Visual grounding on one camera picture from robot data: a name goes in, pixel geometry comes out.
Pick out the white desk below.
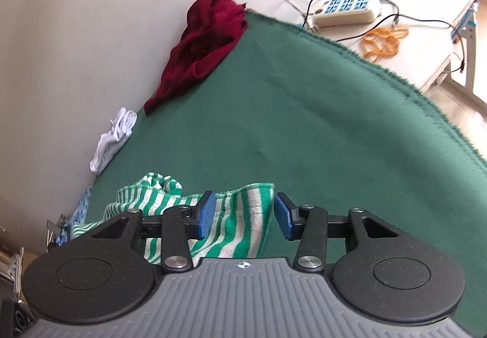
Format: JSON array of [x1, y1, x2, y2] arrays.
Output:
[[243, 0, 487, 110]]

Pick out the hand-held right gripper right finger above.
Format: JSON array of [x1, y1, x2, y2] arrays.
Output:
[[273, 191, 398, 271]]

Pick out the blue patterned towel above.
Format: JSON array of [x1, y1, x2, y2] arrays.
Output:
[[57, 188, 94, 243]]

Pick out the metal clamp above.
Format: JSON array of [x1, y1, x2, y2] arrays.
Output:
[[46, 214, 73, 247]]

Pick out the green table cloth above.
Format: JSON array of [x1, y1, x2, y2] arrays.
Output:
[[70, 8, 487, 338]]

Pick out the dark red garment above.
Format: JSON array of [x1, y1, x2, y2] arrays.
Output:
[[144, 0, 249, 115]]

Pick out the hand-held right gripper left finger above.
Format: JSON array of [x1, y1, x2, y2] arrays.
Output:
[[91, 190, 217, 272]]

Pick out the green white striped shirt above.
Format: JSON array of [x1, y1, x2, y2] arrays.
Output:
[[70, 172, 275, 266]]

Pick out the white garment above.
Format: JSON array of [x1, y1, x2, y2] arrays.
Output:
[[89, 107, 138, 175]]

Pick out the orange rubber bands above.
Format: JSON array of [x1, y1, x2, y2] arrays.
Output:
[[361, 26, 410, 61]]

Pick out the white power strip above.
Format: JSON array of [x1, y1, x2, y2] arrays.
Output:
[[304, 0, 382, 27]]

